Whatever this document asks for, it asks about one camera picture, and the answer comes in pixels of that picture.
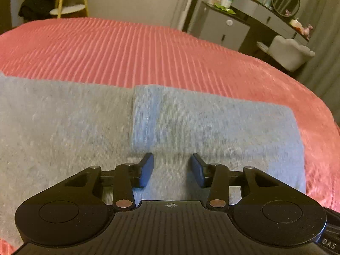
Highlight grey sweatpants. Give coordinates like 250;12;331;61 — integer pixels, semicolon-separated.
1;76;306;247

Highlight pink ribbed bedspread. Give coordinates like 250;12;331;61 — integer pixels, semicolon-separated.
0;17;340;255

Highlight grey drawer cabinet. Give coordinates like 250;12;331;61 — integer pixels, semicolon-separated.
190;2;249;51

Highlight white shell back chair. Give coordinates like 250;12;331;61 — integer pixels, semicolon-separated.
256;35;315;72

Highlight grey vanity desk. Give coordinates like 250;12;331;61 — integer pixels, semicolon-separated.
231;0;309;56

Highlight pink plush toy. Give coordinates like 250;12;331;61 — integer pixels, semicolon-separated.
301;24;314;40

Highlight black bag on floor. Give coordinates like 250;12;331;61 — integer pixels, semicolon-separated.
18;0;55;22

